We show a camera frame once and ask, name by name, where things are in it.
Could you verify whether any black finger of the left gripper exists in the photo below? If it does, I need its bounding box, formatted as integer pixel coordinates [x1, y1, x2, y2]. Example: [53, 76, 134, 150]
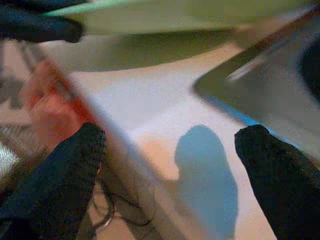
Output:
[0, 7, 85, 44]
[0, 0, 90, 11]

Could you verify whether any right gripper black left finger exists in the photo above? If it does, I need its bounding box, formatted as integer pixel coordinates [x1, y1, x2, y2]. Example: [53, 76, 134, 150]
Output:
[0, 121, 107, 240]

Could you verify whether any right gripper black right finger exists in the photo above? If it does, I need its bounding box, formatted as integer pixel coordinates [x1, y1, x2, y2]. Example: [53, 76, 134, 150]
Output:
[234, 124, 320, 240]

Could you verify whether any light green plate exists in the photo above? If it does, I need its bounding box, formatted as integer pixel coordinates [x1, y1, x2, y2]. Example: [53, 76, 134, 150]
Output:
[41, 0, 320, 73]

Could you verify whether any red plastic bag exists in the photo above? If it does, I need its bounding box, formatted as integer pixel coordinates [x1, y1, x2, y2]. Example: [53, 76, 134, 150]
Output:
[21, 59, 100, 153]

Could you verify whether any stainless steel sink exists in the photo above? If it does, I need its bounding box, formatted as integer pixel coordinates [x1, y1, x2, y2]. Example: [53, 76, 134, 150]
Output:
[192, 4, 320, 161]

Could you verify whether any grey wire-guard fan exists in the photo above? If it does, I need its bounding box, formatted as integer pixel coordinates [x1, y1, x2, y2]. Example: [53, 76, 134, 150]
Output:
[0, 122, 26, 181]

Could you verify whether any long black power cable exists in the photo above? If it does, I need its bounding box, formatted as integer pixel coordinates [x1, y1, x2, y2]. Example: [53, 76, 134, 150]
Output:
[87, 174, 153, 237]

